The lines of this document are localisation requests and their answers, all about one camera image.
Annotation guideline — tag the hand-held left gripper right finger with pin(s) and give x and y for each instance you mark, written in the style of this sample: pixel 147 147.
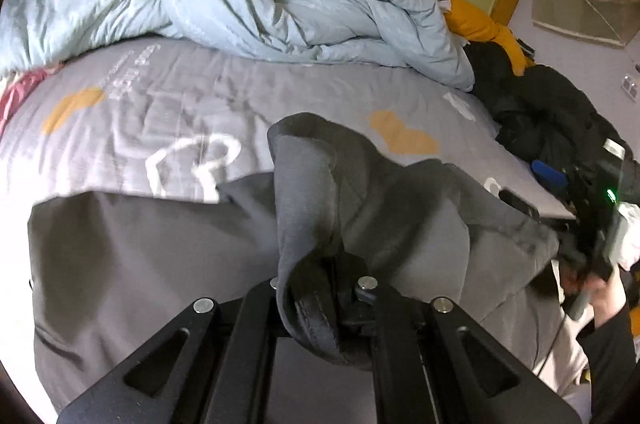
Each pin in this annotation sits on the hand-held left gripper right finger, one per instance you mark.
pixel 450 354

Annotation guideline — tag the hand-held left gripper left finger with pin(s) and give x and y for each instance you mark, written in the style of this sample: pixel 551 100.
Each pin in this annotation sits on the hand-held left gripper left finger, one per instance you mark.
pixel 200 354

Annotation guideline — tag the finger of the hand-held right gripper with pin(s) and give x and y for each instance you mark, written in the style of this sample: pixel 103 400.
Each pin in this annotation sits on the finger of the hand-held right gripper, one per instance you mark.
pixel 520 204
pixel 547 172

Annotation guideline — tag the person's right forearm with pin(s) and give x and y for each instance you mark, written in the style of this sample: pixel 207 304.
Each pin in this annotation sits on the person's right forearm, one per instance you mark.
pixel 615 369

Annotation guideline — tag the black clothes pile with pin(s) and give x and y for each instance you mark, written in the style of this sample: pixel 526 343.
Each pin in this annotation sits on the black clothes pile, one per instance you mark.
pixel 540 114

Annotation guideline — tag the person's right hand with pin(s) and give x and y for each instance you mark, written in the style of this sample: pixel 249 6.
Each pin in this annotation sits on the person's right hand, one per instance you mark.
pixel 607 299

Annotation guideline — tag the white pink cloth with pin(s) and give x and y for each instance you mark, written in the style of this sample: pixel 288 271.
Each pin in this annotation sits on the white pink cloth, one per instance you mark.
pixel 629 234

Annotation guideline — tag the orange yellow cloth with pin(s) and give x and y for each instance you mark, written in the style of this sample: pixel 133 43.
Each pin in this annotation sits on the orange yellow cloth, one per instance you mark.
pixel 480 24

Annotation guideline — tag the printed bed sheet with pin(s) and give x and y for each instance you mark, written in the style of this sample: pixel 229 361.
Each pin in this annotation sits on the printed bed sheet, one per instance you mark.
pixel 200 94

